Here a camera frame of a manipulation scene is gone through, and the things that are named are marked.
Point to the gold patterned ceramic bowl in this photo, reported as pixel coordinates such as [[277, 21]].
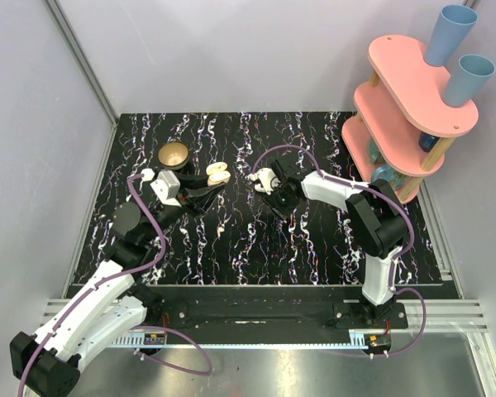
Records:
[[173, 155]]

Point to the dark blue object on shelf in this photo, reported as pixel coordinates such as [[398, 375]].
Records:
[[427, 141]]

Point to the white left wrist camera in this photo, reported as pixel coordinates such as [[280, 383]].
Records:
[[166, 187]]

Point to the aluminium frame rail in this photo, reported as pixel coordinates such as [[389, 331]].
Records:
[[71, 40]]

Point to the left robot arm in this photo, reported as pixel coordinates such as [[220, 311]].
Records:
[[114, 302]]

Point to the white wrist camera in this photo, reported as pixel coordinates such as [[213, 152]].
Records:
[[265, 181], [166, 187]]

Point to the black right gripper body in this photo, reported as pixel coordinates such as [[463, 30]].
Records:
[[280, 202]]

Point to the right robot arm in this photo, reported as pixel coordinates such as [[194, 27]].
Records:
[[379, 228]]

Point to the pink three-tier shelf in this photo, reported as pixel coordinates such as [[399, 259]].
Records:
[[401, 100]]

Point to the blue cup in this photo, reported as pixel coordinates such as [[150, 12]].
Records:
[[452, 26], [467, 80]]

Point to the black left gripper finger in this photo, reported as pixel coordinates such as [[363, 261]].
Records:
[[211, 192], [192, 181]]

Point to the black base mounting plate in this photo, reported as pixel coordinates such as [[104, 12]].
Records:
[[232, 316]]

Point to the blue cup rear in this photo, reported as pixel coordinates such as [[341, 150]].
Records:
[[452, 26]]

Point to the cream earbud charging case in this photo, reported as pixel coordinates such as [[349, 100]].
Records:
[[217, 173]]

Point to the blue patterned mug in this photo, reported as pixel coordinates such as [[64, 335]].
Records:
[[386, 172]]

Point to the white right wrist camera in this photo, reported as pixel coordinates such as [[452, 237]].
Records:
[[265, 181]]

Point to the green ceramic mug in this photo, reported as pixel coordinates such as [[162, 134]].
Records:
[[374, 153]]

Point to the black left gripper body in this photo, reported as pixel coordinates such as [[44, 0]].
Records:
[[183, 192]]

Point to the blue cup front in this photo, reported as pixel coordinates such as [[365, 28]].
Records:
[[467, 80]]

